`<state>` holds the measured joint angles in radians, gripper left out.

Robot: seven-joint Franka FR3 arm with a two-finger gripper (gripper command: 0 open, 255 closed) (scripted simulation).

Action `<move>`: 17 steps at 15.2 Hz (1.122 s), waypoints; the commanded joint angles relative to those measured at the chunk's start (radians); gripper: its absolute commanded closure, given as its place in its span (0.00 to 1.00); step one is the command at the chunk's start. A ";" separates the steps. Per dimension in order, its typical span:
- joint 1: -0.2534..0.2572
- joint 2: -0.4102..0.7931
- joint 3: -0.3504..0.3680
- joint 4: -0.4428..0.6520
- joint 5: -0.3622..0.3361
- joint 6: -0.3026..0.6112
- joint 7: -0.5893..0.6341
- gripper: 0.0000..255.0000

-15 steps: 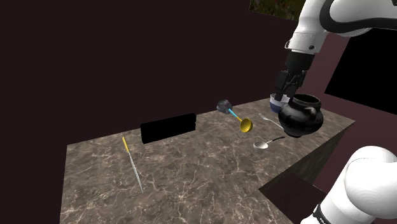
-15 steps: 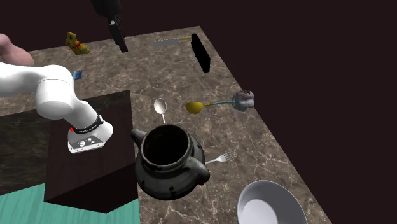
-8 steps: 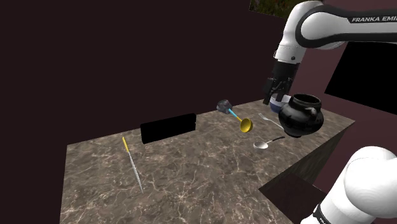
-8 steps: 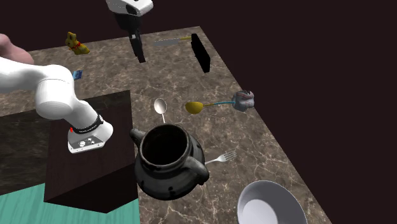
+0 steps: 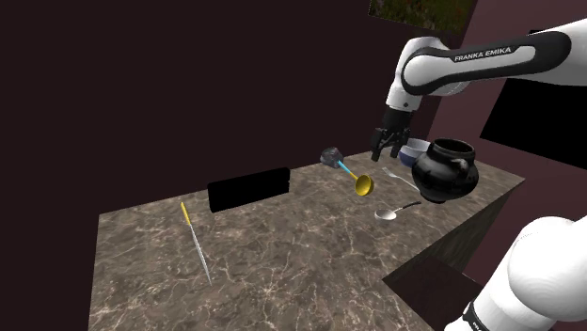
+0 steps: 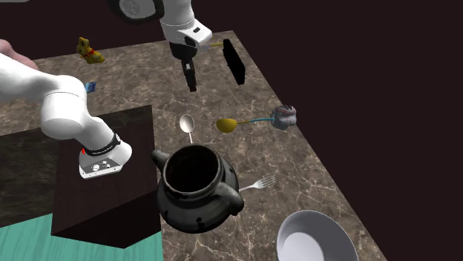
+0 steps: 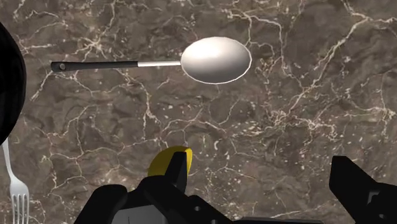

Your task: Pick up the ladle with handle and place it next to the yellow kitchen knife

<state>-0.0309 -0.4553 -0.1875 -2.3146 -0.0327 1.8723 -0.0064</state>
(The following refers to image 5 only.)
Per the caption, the green wall picture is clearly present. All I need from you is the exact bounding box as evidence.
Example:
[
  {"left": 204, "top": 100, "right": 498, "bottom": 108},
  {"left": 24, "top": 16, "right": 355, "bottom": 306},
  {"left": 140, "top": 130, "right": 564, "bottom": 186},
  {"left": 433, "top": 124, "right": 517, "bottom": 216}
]
[{"left": 368, "top": 0, "right": 479, "bottom": 36}]

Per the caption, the black rectangular box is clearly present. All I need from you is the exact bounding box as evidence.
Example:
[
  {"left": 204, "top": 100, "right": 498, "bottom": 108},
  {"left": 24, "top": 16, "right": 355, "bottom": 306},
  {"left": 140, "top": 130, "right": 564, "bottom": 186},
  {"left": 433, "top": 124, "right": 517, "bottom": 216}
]
[{"left": 207, "top": 166, "right": 292, "bottom": 213}]

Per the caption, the blue-handled yellow ladle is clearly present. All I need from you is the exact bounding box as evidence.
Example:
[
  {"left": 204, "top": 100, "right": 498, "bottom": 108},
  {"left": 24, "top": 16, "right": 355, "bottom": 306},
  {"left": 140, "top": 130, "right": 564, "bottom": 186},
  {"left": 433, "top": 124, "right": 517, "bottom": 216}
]
[{"left": 337, "top": 159, "right": 375, "bottom": 197}]

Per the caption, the dark wood counter cabinet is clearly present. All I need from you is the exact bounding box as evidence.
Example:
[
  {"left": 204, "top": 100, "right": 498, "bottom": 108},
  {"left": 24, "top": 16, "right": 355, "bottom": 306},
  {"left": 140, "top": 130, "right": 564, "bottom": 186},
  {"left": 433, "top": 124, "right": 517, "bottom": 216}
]
[{"left": 414, "top": 187, "right": 522, "bottom": 273}]

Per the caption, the silver fork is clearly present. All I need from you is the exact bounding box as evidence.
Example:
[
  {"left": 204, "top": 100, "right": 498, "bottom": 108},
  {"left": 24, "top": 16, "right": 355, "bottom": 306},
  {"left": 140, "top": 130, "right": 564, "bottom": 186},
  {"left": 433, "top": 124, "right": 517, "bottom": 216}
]
[{"left": 381, "top": 166, "right": 421, "bottom": 192}]

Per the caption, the blue and white bowl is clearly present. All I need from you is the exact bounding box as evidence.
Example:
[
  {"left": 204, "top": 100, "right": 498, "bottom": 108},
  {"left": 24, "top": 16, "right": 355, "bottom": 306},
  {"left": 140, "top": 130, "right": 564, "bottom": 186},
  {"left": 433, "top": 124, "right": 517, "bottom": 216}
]
[{"left": 397, "top": 137, "right": 433, "bottom": 169}]

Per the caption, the black-handled silver spoon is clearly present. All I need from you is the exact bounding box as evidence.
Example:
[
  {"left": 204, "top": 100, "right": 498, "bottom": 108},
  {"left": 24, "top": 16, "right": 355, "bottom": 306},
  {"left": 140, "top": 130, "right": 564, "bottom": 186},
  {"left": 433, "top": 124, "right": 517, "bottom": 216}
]
[{"left": 373, "top": 200, "right": 422, "bottom": 223}]

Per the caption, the grey rock-shaped object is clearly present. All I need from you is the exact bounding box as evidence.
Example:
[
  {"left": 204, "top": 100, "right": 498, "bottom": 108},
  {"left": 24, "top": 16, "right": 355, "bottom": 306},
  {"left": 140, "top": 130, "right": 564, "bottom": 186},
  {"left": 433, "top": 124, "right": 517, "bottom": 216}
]
[{"left": 319, "top": 146, "right": 345, "bottom": 169}]

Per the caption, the yellow-handled sharpening rod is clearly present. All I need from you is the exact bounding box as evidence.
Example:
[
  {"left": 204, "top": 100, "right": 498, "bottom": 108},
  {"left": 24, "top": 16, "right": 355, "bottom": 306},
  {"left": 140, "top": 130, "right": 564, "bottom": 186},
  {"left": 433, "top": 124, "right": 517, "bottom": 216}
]
[{"left": 179, "top": 200, "right": 214, "bottom": 287}]

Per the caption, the black round pot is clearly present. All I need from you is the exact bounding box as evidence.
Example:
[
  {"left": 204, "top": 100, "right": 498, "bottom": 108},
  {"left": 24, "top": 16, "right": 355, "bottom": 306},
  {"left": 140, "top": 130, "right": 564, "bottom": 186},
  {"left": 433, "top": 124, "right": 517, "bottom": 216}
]
[{"left": 410, "top": 138, "right": 481, "bottom": 205}]

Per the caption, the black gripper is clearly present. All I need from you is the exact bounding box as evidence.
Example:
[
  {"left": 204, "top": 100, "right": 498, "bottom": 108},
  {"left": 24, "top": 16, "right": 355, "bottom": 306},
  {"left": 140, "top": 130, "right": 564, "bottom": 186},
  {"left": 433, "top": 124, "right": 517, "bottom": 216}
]
[{"left": 370, "top": 106, "right": 414, "bottom": 163}]

